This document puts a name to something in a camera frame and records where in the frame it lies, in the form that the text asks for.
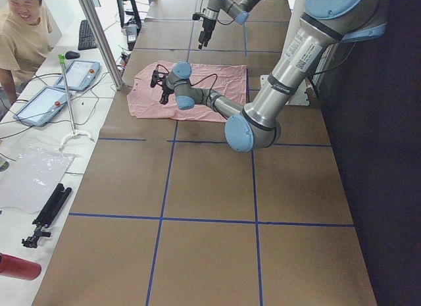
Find black keyboard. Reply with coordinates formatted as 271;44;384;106
78;20;97;51

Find teach pendant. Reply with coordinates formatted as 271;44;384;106
63;59;101;91
13;86;67;127

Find pink snoopy t-shirt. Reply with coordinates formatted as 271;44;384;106
126;59;249;123

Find aluminium frame post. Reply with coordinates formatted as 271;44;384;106
78;0;124;90

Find lower teach pendant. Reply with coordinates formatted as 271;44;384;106
13;86;67;127

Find clear plastic sheet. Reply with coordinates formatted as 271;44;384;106
1;138;83;214

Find black computer mouse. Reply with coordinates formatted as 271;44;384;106
64;51;80;60

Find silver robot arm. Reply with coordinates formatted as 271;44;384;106
192;0;262;49
151;0;389;152

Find upper teach pendant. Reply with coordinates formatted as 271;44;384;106
63;59;101;91

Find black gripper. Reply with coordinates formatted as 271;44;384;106
159;82;173;104
198;18;214;49

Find person in beige shirt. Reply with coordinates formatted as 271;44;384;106
1;0;52;117

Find red bottle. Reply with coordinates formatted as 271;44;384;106
1;253;41;280

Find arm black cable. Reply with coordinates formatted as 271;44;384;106
213;0;244;26
154;64;220;103

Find black folded tripod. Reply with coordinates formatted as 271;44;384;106
22;183;72;249

